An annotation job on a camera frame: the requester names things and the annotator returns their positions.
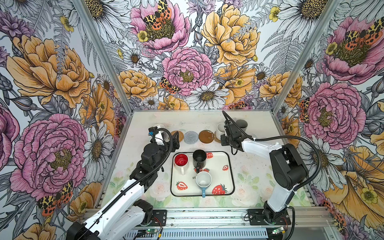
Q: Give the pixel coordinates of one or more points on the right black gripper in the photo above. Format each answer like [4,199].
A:
[223,142]

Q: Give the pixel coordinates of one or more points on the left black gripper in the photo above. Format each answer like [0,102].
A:
[176,143]

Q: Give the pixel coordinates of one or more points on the grey mug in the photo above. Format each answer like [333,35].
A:
[242,124]

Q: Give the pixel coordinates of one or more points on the cork paw print coaster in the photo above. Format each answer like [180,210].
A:
[218,137]

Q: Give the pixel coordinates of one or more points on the glossy brown wooden coaster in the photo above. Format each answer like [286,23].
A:
[206,136]

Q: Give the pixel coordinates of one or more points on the red interior mug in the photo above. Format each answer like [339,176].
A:
[181,163]

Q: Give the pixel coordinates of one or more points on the woven rattan coaster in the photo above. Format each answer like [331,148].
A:
[180,135]

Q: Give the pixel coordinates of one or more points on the black mug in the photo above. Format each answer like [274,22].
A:
[199,160]

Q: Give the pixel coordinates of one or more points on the grey crochet coaster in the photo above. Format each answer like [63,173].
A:
[191,137]

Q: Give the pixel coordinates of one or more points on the white mug blue handle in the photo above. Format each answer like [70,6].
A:
[203,180]

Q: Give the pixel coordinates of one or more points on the white mug purple handle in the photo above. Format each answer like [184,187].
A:
[163,133]

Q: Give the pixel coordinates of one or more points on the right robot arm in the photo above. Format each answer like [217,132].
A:
[287,165]

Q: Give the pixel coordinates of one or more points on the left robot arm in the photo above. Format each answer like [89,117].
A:
[126,209]

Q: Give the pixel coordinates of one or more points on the white tray with strawberries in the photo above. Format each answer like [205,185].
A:
[214,179]

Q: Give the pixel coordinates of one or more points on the green circuit board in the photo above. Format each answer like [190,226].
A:
[149,233]

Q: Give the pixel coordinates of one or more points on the right small circuit board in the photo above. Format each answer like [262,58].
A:
[280,230]

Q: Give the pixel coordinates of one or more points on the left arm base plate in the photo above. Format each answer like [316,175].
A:
[155,218]

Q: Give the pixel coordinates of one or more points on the aluminium front rail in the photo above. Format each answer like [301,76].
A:
[188,218]

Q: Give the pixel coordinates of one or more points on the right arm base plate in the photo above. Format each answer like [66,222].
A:
[255,216]

